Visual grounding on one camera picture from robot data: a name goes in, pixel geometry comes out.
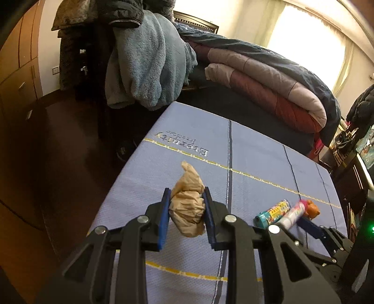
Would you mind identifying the orange toy bear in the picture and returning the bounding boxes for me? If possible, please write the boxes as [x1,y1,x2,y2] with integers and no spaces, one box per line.
[304,199,320,220]

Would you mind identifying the brown paper ball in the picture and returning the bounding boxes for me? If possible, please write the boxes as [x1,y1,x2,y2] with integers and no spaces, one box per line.
[169,161,205,238]

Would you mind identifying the colourful tube wrapper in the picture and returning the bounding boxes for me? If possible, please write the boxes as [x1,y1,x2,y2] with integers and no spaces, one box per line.
[254,199,291,229]

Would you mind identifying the white pink tube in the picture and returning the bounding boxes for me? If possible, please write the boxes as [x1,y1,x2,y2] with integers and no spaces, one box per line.
[276,200,307,231]

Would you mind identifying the blue striped table cloth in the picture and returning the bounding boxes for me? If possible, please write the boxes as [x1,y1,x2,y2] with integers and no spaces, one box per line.
[93,102,347,303]

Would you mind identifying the dark wooden dresser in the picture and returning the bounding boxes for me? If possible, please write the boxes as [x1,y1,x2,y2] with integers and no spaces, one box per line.
[331,152,373,235]

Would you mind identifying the bed with dark headboard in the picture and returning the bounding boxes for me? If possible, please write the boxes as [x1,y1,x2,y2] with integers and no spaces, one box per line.
[175,22,341,155]

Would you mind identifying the black hanging coat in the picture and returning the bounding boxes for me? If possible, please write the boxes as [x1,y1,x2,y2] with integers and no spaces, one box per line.
[346,84,374,130]

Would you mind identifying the pink red folded quilt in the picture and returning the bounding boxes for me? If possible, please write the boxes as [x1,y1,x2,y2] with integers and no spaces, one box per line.
[189,41,327,134]

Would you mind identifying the blue floral duvet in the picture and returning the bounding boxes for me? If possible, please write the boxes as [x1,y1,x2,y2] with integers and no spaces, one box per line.
[175,22,342,147]

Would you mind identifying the wooden wardrobe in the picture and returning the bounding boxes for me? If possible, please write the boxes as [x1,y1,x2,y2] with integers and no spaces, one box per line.
[1,1,45,123]

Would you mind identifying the dark jacket on chair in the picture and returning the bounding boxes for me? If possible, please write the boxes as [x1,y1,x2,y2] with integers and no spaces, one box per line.
[52,1,144,94]

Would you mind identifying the white window curtain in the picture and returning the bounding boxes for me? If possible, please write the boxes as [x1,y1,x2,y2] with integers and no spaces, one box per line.
[230,1,354,95]

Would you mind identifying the grey knitted blanket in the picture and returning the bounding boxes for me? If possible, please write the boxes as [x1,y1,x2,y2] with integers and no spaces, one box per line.
[52,0,176,31]

